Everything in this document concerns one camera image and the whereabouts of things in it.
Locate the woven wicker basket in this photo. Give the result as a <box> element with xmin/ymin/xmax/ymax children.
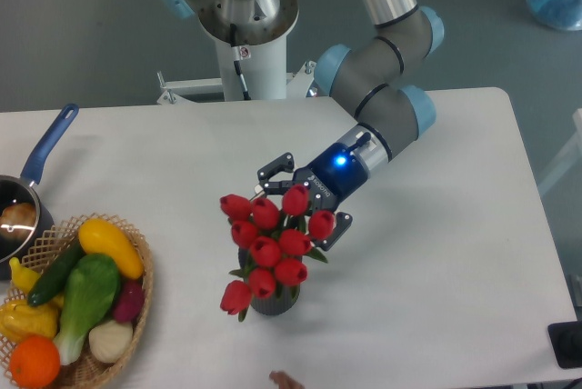
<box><xmin>21</xmin><ymin>213</ymin><xmax>154</xmax><ymax>388</ymax></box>

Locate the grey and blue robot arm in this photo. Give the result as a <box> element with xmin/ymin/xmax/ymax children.
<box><xmin>162</xmin><ymin>0</ymin><xmax>444</xmax><ymax>251</ymax></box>

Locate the red tulip bouquet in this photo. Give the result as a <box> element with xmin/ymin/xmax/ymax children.
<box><xmin>219</xmin><ymin>184</ymin><xmax>335</xmax><ymax>322</ymax></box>

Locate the dark grey ribbed vase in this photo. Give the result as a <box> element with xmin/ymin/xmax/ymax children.
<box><xmin>237</xmin><ymin>246</ymin><xmax>301</xmax><ymax>317</ymax></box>

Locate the blue handled saucepan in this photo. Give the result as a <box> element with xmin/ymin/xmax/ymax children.
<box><xmin>1</xmin><ymin>104</ymin><xmax>79</xmax><ymax>281</ymax></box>

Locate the white garlic bulb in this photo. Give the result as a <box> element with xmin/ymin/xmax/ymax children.
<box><xmin>88</xmin><ymin>320</ymin><xmax>133</xmax><ymax>364</ymax></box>

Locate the yellow squash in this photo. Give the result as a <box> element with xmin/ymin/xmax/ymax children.
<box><xmin>78</xmin><ymin>218</ymin><xmax>145</xmax><ymax>280</ymax></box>

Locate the green bok choy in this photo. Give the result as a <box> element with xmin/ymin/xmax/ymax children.
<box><xmin>54</xmin><ymin>254</ymin><xmax>121</xmax><ymax>366</ymax></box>

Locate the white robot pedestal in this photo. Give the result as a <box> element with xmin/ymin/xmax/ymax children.
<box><xmin>157</xmin><ymin>36</ymin><xmax>319</xmax><ymax>105</ymax></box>

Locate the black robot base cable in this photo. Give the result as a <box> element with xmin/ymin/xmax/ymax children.
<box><xmin>228</xmin><ymin>23</ymin><xmax>252</xmax><ymax>101</ymax></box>

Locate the purple red radish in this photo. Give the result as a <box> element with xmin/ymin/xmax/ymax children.
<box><xmin>112</xmin><ymin>280</ymin><xmax>145</xmax><ymax>323</ymax></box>

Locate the dark green cucumber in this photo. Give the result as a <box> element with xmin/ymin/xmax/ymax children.
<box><xmin>27</xmin><ymin>239</ymin><xmax>85</xmax><ymax>307</ymax></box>

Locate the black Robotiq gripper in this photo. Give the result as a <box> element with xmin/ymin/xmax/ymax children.
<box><xmin>253</xmin><ymin>143</ymin><xmax>368</xmax><ymax>251</ymax></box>

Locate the person's fingertip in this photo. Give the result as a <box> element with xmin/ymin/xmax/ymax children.
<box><xmin>269</xmin><ymin>371</ymin><xmax>305</xmax><ymax>389</ymax></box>

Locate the orange fruit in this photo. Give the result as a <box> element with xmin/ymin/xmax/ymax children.
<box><xmin>8</xmin><ymin>335</ymin><xmax>61</xmax><ymax>388</ymax></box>

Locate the brown bread in pan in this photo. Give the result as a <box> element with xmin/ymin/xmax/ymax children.
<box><xmin>1</xmin><ymin>203</ymin><xmax>36</xmax><ymax>243</ymax></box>

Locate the black device at edge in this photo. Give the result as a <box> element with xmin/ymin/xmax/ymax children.
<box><xmin>547</xmin><ymin>321</ymin><xmax>582</xmax><ymax>369</ymax></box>

